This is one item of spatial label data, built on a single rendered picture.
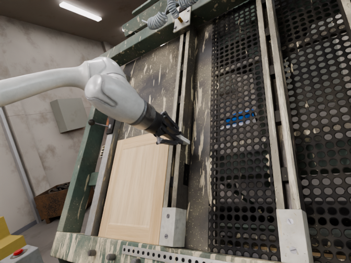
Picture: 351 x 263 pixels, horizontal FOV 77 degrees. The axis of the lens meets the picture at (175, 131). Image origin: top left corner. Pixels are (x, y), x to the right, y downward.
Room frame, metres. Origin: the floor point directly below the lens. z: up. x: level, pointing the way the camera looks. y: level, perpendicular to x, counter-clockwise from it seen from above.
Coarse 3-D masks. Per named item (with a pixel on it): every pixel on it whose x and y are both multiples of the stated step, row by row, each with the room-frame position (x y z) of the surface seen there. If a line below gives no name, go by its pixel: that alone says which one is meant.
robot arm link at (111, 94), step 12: (96, 84) 0.57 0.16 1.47; (108, 84) 0.58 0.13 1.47; (120, 84) 0.60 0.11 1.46; (96, 96) 0.57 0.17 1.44; (108, 96) 0.58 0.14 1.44; (120, 96) 0.59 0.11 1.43; (132, 96) 0.62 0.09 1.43; (96, 108) 0.61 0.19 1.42; (108, 108) 0.59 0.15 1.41; (120, 108) 0.60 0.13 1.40; (132, 108) 0.62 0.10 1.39; (120, 120) 0.64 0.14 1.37; (132, 120) 0.65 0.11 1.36
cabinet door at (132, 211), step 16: (128, 144) 1.16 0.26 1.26; (144, 144) 1.09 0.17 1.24; (160, 144) 1.02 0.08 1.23; (128, 160) 1.11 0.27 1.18; (144, 160) 1.04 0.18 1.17; (160, 160) 0.98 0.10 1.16; (112, 176) 1.13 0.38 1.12; (128, 176) 1.06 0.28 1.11; (144, 176) 1.00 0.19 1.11; (160, 176) 0.93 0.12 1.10; (112, 192) 1.08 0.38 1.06; (128, 192) 1.01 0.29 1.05; (144, 192) 0.95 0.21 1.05; (160, 192) 0.90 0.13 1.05; (112, 208) 1.03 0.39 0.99; (128, 208) 0.97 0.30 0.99; (144, 208) 0.91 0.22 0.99; (160, 208) 0.86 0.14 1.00; (112, 224) 0.98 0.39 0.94; (128, 224) 0.93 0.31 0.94; (144, 224) 0.88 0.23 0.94; (160, 224) 0.83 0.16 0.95; (128, 240) 0.89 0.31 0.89; (144, 240) 0.84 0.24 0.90
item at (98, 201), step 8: (128, 80) 1.47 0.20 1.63; (112, 136) 1.25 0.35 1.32; (112, 144) 1.24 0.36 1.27; (104, 152) 1.23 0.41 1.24; (112, 152) 1.23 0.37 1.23; (104, 160) 1.20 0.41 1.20; (112, 160) 1.21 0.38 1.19; (104, 168) 1.17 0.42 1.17; (104, 176) 1.15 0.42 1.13; (96, 184) 1.15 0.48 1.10; (104, 184) 1.14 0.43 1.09; (96, 192) 1.12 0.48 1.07; (104, 192) 1.12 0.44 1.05; (96, 200) 1.09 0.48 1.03; (104, 200) 1.11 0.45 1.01; (96, 208) 1.07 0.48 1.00; (96, 216) 1.06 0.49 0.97; (88, 224) 1.05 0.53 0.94; (96, 224) 1.04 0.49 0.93; (88, 232) 1.02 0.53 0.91; (96, 232) 1.03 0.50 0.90
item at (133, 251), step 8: (128, 248) 0.82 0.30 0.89; (136, 248) 0.80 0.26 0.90; (144, 248) 0.78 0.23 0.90; (136, 256) 0.79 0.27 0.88; (144, 256) 0.77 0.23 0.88; (152, 256) 0.75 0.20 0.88; (160, 256) 0.73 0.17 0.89; (168, 256) 0.71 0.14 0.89; (176, 256) 0.69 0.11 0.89; (184, 256) 0.68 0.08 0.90; (192, 256) 0.66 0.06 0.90
